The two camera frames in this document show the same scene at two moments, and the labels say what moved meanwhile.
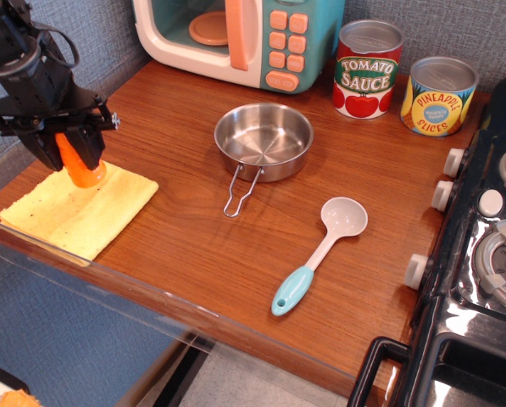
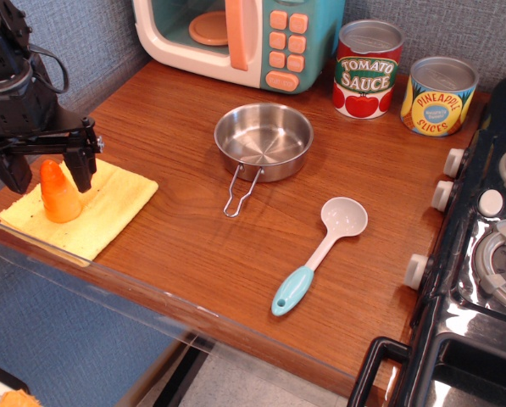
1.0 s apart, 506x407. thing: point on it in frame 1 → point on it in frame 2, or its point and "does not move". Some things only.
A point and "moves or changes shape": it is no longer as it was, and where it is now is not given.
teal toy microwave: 289,46 does not move
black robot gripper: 40,97 → 21,114
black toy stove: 465,342 does not move
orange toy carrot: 81,175 moves or changes shape
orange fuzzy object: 19,398 does not move
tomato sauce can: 368,58 does not move
